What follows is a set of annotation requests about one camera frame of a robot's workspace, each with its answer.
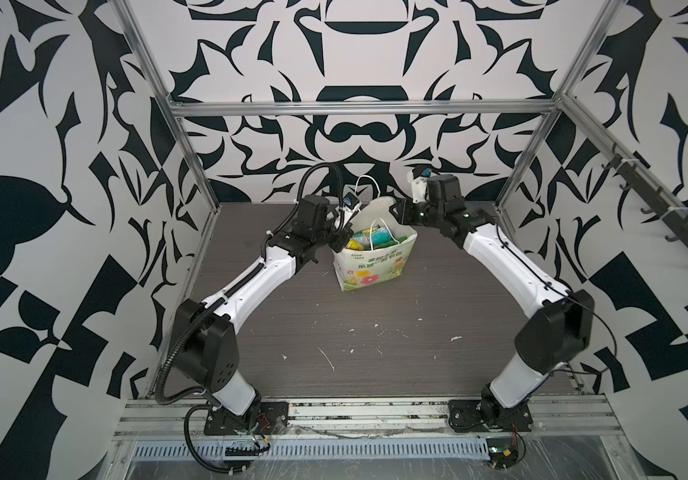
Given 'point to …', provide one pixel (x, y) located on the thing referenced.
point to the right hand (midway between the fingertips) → (393, 204)
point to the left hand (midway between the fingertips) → (351, 216)
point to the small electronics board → (503, 451)
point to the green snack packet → (381, 238)
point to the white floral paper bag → (380, 249)
